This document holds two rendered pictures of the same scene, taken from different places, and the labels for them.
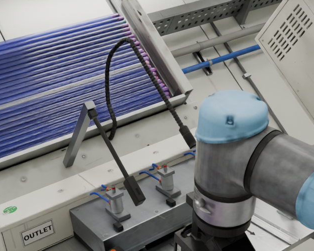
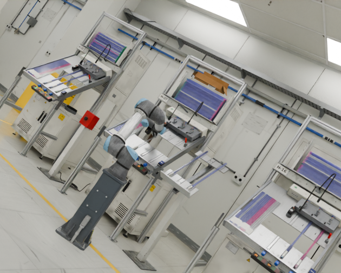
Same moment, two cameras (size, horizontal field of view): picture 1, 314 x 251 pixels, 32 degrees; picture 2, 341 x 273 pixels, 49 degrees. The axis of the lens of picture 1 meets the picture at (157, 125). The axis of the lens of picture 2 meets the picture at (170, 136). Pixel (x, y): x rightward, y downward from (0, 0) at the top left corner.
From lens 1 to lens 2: 326 cm
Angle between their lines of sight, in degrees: 60
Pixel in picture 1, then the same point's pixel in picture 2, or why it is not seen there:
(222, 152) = not seen: hidden behind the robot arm
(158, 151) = (195, 123)
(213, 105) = not seen: hidden behind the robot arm
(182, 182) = (186, 128)
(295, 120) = not seen: outside the picture
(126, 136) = (198, 118)
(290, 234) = (178, 145)
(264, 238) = (176, 142)
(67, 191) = (178, 114)
